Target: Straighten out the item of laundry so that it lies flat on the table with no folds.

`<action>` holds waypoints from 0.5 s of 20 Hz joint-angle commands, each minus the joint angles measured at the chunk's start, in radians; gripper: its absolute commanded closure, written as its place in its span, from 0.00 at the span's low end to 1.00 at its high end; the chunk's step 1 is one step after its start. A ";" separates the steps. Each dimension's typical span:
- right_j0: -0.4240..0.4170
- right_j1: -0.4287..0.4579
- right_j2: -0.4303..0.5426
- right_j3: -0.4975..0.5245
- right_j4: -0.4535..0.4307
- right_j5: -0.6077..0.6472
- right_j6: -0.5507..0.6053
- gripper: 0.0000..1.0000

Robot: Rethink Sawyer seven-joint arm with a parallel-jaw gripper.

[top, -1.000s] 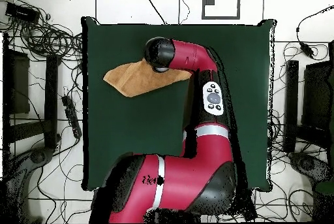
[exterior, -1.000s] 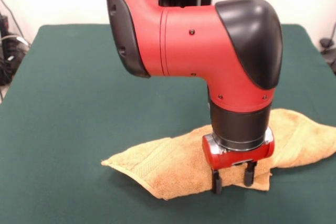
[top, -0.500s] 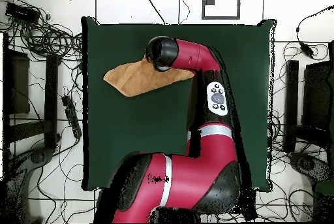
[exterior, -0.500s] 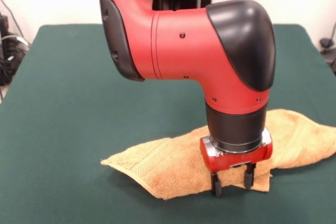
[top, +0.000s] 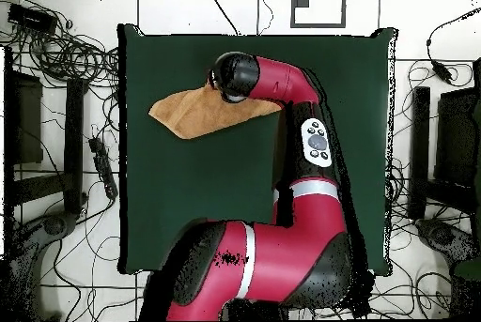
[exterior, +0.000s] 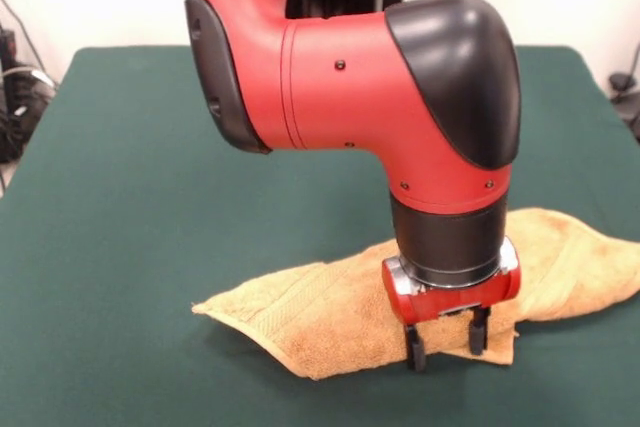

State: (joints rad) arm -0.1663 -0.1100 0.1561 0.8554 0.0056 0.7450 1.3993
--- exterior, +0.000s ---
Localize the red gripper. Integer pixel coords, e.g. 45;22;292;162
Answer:
381;256;523;373

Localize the tan terry towel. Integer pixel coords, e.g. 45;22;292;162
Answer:
190;206;640;381

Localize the dark green table cloth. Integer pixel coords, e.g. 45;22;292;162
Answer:
0;45;640;427

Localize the black upright power strip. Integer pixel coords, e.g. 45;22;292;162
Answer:
0;29;17;71

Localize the black cable tangle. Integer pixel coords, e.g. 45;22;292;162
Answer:
0;64;57;164

